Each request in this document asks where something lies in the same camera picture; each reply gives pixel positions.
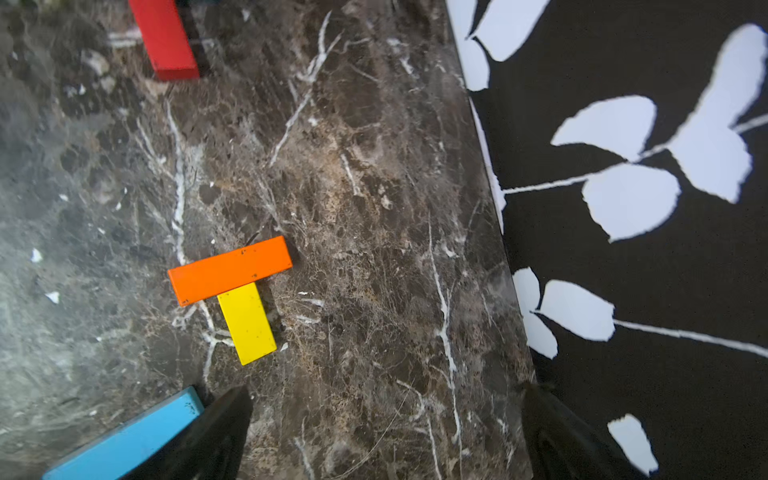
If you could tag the red-orange small block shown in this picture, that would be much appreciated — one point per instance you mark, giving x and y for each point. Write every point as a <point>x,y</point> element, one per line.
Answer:
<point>165,39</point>

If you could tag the orange long block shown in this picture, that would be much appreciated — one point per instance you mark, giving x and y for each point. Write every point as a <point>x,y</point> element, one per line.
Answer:
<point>219,274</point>

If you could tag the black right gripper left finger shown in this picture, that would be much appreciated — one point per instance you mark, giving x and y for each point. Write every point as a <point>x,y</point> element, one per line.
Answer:
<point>211,447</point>

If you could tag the yellow block group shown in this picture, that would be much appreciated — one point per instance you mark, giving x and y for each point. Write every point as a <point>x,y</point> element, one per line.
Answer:
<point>247,322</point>

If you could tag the cyan block right group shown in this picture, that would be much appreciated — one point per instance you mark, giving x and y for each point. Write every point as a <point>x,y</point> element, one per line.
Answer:
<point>119,451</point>

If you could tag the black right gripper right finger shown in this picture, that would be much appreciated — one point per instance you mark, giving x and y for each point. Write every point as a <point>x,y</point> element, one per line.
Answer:
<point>561,445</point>

